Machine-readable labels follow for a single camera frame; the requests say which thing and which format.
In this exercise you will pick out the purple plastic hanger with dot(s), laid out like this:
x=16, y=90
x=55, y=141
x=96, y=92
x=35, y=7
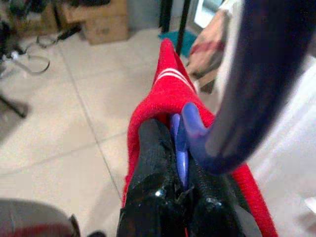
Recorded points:
x=181, y=160

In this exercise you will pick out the black metal stand foot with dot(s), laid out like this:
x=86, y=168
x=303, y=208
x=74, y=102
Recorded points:
x=14, y=106

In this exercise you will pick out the brown cardboard box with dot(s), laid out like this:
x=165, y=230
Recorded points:
x=106, y=27

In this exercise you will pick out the teal floor mat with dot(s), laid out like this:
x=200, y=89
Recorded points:
x=190, y=42

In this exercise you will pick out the cream polo shirt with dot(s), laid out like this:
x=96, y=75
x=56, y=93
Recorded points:
x=291, y=148

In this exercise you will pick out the red shirt with white stripes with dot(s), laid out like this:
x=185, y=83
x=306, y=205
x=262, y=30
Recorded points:
x=170, y=93

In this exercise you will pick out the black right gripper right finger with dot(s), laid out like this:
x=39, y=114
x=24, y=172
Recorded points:
x=212, y=209

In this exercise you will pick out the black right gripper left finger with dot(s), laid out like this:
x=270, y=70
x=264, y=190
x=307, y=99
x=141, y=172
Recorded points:
x=153, y=185

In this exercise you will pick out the black stand pole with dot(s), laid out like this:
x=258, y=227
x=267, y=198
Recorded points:
x=183, y=24
x=166, y=14

